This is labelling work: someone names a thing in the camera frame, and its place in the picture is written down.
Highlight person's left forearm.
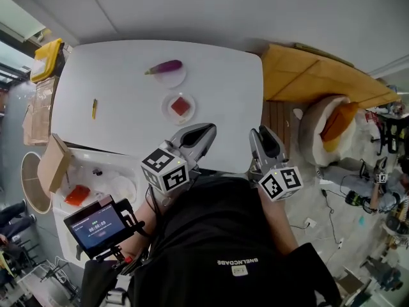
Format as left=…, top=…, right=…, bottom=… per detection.
left=121, top=184, right=162, bottom=259

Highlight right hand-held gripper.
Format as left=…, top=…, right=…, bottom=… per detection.
left=249, top=125, right=304, bottom=201

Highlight person's black shirt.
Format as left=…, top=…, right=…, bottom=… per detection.
left=81, top=168, right=343, bottom=307

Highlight red plastic-wrapped packet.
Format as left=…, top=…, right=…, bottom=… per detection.
left=63, top=185, right=91, bottom=207

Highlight person's right forearm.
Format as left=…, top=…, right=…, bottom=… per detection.
left=260, top=196, right=300, bottom=256

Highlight purple eggplant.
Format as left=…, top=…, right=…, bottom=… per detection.
left=144, top=59, right=183, bottom=76

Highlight open cardboard box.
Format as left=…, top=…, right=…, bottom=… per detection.
left=37, top=133, right=72, bottom=194

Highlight black monitor screen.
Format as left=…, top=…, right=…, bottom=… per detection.
left=63, top=194, right=146, bottom=264

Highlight flattened cardboard sheets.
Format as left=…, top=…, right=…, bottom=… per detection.
left=22, top=74, right=62, bottom=146

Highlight white round plate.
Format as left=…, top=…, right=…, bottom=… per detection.
left=154, top=63, right=187, bottom=90

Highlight white pet bed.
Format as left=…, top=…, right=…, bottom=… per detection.
left=298, top=94, right=359, bottom=168

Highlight yellow box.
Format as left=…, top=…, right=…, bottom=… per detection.
left=29, top=37, right=65, bottom=83

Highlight orange cushion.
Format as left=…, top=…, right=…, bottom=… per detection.
left=320, top=102, right=360, bottom=144

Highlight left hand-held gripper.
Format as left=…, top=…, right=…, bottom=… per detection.
left=140, top=122, right=218, bottom=194

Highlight white bowl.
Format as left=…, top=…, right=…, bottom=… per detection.
left=111, top=175, right=138, bottom=205

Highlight black office chair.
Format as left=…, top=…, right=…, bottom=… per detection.
left=369, top=109, right=404, bottom=157

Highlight round beige bin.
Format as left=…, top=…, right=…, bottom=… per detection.
left=20, top=151, right=52, bottom=214

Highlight white counter basin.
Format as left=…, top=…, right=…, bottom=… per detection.
left=50, top=145, right=142, bottom=211

